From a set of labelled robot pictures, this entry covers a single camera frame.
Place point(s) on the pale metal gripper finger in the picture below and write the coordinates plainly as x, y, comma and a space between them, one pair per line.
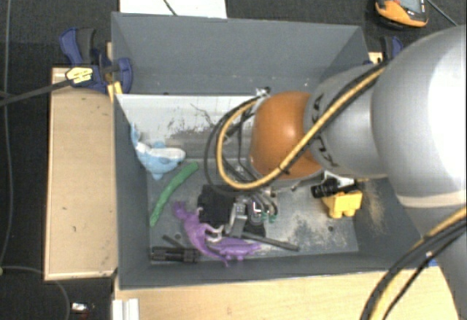
238, 224

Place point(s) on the purple toy dinosaur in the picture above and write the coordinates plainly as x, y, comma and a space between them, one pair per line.
233, 250
195, 229

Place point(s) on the black box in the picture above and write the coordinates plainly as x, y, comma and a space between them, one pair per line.
213, 203

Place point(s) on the black rod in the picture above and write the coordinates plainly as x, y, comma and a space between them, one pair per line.
277, 242

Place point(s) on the thin black stick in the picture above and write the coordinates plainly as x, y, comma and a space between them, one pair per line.
172, 240

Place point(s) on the green toy bean pod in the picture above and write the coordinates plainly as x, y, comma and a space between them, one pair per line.
171, 187

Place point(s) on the yellow toy block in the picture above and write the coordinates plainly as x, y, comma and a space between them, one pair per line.
343, 203

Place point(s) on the blue and white toy animal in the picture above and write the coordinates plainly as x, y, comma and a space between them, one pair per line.
157, 158

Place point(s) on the grey metal bin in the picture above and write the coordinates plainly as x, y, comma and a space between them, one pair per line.
204, 56

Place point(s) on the pale wood flat board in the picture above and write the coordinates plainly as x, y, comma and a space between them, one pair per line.
82, 180

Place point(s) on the black cylinder on white bracket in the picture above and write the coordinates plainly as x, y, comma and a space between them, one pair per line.
324, 189

